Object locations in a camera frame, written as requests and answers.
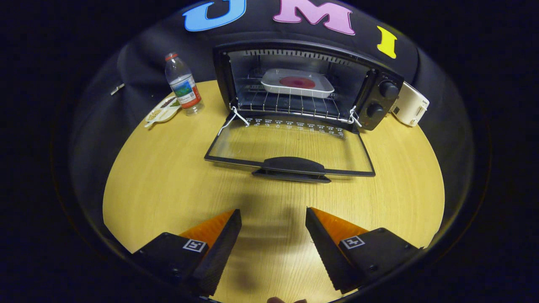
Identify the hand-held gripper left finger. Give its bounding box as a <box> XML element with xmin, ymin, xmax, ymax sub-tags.
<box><xmin>132</xmin><ymin>209</ymin><xmax>243</xmax><ymax>296</ymax></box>

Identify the white string tie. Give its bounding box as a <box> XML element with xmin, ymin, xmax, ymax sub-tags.
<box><xmin>217</xmin><ymin>106</ymin><xmax>250</xmax><ymax>136</ymax></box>
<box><xmin>348</xmin><ymin>105</ymin><xmax>363</xmax><ymax>128</ymax></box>

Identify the white square plate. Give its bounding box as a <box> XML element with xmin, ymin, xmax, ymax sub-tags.
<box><xmin>261</xmin><ymin>68</ymin><xmax>335</xmax><ymax>99</ymax></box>

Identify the small white snack dish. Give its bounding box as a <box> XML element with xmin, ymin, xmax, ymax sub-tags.
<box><xmin>144</xmin><ymin>96</ymin><xmax>182</xmax><ymax>128</ymax></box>

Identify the black toaster oven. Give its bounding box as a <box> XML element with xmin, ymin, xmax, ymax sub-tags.
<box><xmin>204</xmin><ymin>39</ymin><xmax>405</xmax><ymax>184</ymax></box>

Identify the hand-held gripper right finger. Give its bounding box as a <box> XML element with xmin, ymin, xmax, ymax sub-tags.
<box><xmin>305</xmin><ymin>207</ymin><xmax>422</xmax><ymax>295</ymax></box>

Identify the white toaster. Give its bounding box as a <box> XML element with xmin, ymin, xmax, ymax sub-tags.
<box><xmin>390</xmin><ymin>81</ymin><xmax>430</xmax><ymax>127</ymax></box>

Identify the pink round meat slice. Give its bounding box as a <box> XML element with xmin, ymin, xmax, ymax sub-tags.
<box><xmin>279</xmin><ymin>76</ymin><xmax>316</xmax><ymax>89</ymax></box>

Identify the clear plastic water bottle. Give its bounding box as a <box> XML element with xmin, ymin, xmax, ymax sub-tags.
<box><xmin>165</xmin><ymin>52</ymin><xmax>205</xmax><ymax>116</ymax></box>

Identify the black backdrop cloth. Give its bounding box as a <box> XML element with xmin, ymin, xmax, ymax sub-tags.
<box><xmin>69</xmin><ymin>0</ymin><xmax>476</xmax><ymax>236</ymax></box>

